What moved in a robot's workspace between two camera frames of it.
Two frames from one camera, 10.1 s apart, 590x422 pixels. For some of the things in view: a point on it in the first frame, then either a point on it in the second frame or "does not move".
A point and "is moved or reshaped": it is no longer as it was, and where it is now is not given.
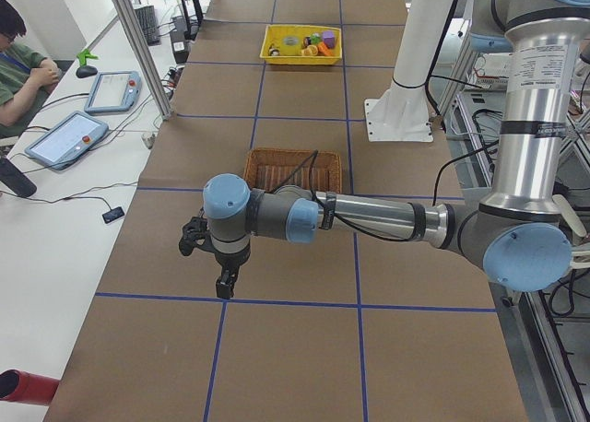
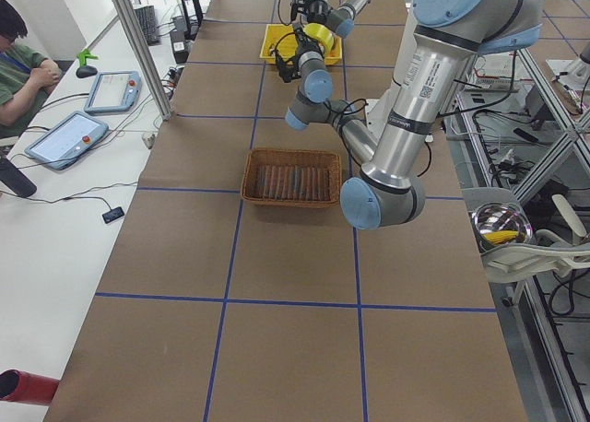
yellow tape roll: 290,45 is moved or reshaped
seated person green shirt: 27,76 does not move
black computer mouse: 85,71 does not move
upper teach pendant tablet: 114,91 does not move
